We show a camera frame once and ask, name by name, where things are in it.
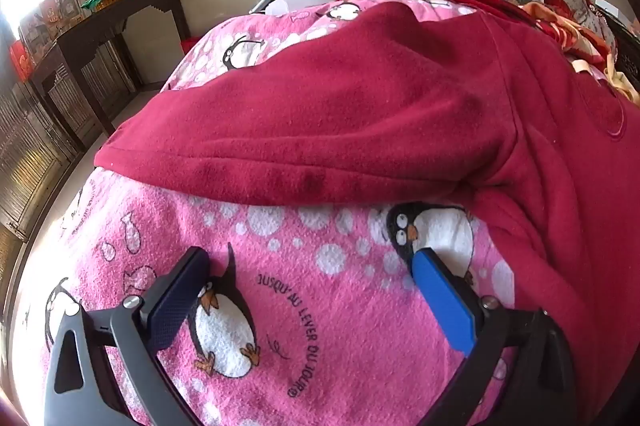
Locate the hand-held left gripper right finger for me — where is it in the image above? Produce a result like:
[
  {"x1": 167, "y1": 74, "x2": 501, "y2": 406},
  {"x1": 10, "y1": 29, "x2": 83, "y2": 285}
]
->
[{"x1": 410, "y1": 248, "x2": 581, "y2": 426}]

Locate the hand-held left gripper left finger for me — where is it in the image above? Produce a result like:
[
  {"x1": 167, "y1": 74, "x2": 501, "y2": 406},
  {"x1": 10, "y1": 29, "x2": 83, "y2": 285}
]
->
[{"x1": 44, "y1": 247, "x2": 211, "y2": 426}]

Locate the orange patterned blanket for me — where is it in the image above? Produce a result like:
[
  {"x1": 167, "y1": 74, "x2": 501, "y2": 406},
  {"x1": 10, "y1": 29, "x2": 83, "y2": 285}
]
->
[{"x1": 367, "y1": 0, "x2": 640, "y2": 107}]

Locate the dark wooden table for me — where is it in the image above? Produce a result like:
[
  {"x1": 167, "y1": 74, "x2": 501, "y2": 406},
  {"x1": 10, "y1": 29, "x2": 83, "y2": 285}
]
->
[{"x1": 27, "y1": 0, "x2": 191, "y2": 151}]

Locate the pink penguin print blanket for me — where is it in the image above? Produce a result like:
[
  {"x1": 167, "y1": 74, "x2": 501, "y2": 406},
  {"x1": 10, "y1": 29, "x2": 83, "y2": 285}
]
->
[{"x1": 42, "y1": 0, "x2": 521, "y2": 426}]

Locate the wooden cabinet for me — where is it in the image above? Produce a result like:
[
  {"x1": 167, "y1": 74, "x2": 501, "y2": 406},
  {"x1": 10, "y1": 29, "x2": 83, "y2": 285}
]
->
[{"x1": 0, "y1": 76, "x2": 96, "y2": 257}]

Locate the white paper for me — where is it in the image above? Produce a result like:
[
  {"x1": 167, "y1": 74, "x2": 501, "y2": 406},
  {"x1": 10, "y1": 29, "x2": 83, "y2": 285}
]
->
[{"x1": 265, "y1": 0, "x2": 341, "y2": 15}]

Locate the crimson fleece garment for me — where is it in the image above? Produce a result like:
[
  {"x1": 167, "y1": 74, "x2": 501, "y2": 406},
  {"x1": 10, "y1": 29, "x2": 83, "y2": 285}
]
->
[{"x1": 94, "y1": 0, "x2": 640, "y2": 426}]

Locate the black crate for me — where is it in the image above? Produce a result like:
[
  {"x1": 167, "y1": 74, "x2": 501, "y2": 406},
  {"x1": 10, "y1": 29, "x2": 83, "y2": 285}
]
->
[{"x1": 595, "y1": 0, "x2": 640, "y2": 91}]

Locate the red box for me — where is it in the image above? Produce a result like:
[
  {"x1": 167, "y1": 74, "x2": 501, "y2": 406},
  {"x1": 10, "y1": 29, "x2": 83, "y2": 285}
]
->
[{"x1": 9, "y1": 40, "x2": 36, "y2": 81}]

